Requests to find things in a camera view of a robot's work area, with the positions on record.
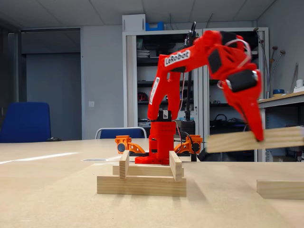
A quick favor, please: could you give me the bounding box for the black office chair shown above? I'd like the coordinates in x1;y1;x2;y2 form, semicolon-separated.
223;123;255;160

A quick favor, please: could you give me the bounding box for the grey open storage cabinet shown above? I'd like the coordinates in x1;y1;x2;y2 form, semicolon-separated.
122;29;204;141
203;27;269;159

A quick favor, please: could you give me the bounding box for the blue plastic box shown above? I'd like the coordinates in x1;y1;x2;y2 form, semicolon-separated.
145;21;165;32

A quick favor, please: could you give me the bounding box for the white cardboard box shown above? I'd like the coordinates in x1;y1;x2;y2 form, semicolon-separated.
122;14;146;32

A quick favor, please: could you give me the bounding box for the brown MDF board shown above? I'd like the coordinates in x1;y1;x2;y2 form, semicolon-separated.
0;162;296;228

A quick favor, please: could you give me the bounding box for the grey door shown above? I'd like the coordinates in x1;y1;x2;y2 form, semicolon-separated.
26;52;82;141

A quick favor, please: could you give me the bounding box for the blue office chair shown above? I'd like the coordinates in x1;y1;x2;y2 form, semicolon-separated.
0;102;52;143

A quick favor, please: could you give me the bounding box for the wooden desk with grey frame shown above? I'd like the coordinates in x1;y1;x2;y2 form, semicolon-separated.
257;91;304;162

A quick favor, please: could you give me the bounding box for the black camera stand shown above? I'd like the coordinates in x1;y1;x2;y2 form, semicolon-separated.
184;21;200;141

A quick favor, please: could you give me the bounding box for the black plug cable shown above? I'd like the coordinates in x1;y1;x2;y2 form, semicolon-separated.
177;131;194;155

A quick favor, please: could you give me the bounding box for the blue chair with grey frame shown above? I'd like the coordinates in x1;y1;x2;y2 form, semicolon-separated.
95;127;148;140

